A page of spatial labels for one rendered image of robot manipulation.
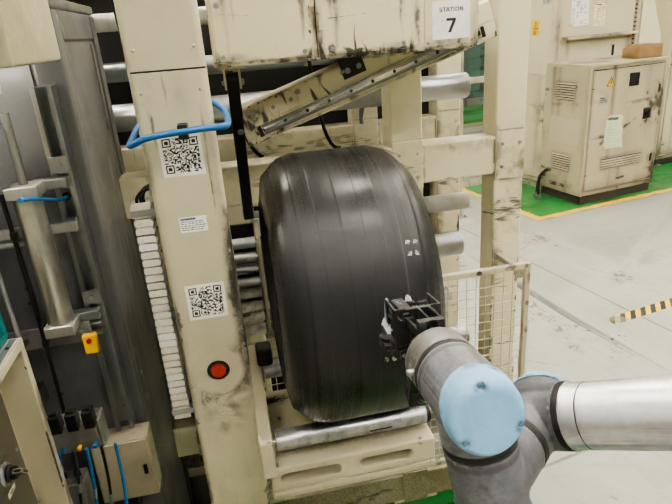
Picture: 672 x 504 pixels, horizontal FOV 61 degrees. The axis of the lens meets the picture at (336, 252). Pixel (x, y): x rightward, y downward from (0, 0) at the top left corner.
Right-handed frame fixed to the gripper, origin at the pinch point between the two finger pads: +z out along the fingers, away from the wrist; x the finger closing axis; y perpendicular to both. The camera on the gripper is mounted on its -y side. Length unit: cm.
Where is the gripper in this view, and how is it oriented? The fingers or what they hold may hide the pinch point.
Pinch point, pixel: (393, 320)
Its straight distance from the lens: 98.6
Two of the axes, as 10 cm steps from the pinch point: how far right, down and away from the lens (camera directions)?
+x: -9.8, 1.4, -1.6
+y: -1.0, -9.6, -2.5
